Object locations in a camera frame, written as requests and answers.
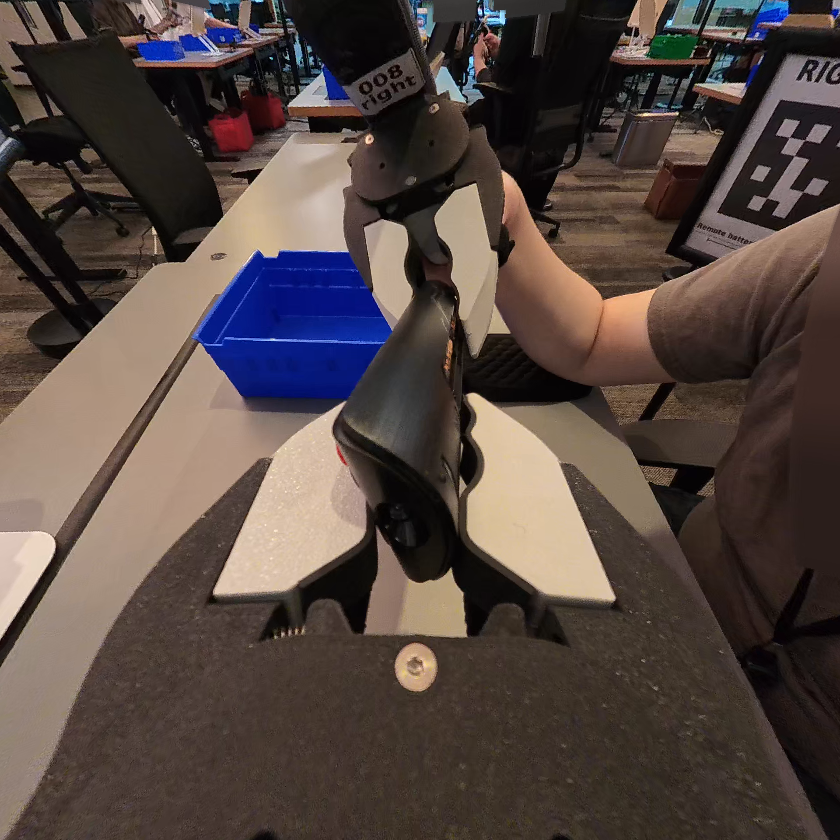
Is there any silver trash can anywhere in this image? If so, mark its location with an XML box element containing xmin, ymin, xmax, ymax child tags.
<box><xmin>615</xmin><ymin>109</ymin><xmax>679</xmax><ymax>169</ymax></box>

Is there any black office chair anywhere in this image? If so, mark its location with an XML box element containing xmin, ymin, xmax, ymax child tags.
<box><xmin>479</xmin><ymin>0</ymin><xmax>637</xmax><ymax>237</ymax></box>
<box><xmin>11</xmin><ymin>33</ymin><xmax>224</xmax><ymax>261</ymax></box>

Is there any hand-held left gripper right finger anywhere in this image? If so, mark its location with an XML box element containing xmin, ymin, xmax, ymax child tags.
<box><xmin>457</xmin><ymin>394</ymin><xmax>618</xmax><ymax>637</ymax></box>

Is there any red bin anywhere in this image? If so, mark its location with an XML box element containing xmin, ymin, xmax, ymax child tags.
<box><xmin>210</xmin><ymin>109</ymin><xmax>256</xmax><ymax>156</ymax></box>
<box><xmin>243</xmin><ymin>90</ymin><xmax>287</xmax><ymax>132</ymax></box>

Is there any person's right forearm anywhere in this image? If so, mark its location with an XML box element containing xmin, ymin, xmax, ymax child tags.
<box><xmin>499</xmin><ymin>256</ymin><xmax>673</xmax><ymax>388</ymax></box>

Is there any person's grey shirt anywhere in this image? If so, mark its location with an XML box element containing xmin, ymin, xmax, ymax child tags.
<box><xmin>647</xmin><ymin>204</ymin><xmax>840</xmax><ymax>815</ymax></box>

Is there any black display panel stand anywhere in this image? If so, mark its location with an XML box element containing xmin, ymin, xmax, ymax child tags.
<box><xmin>0</xmin><ymin>132</ymin><xmax>126</xmax><ymax>355</ymax></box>

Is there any black framed marker sign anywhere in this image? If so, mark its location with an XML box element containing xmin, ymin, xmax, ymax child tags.
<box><xmin>667</xmin><ymin>29</ymin><xmax>840</xmax><ymax>266</ymax></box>

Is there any blue plastic bin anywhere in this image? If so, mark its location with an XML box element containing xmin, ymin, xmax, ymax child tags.
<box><xmin>195</xmin><ymin>250</ymin><xmax>395</xmax><ymax>400</ymax></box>

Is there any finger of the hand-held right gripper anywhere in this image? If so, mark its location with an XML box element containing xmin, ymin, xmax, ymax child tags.
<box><xmin>427</xmin><ymin>184</ymin><xmax>501</xmax><ymax>358</ymax></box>
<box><xmin>367</xmin><ymin>217</ymin><xmax>421</xmax><ymax>329</ymax></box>

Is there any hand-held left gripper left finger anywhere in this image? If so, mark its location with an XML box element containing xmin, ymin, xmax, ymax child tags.
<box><xmin>213</xmin><ymin>405</ymin><xmax>382</xmax><ymax>637</ymax></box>

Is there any brown cardboard box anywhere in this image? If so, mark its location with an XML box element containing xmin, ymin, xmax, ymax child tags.
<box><xmin>644</xmin><ymin>158</ymin><xmax>710</xmax><ymax>221</ymax></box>

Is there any person's right hand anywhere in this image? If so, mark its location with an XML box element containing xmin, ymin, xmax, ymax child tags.
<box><xmin>497</xmin><ymin>171</ymin><xmax>530</xmax><ymax>283</ymax></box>

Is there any instruction sheet on stand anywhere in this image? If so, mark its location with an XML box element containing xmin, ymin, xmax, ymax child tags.
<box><xmin>0</xmin><ymin>532</ymin><xmax>57</xmax><ymax>640</ymax></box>

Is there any black remote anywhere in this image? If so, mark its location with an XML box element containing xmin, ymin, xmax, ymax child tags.
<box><xmin>332</xmin><ymin>279</ymin><xmax>477</xmax><ymax>582</ymax></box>

